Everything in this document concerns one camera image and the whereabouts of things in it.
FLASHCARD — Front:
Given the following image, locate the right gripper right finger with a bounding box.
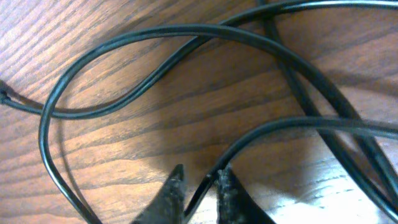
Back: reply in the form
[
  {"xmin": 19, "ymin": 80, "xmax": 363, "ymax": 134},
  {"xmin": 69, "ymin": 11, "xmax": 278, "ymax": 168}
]
[{"xmin": 216, "ymin": 166, "xmax": 275, "ymax": 224}]

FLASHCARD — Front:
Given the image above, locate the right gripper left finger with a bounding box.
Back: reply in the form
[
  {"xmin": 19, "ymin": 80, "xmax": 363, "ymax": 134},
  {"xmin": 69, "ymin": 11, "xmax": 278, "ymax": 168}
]
[{"xmin": 131, "ymin": 164, "xmax": 185, "ymax": 224}]

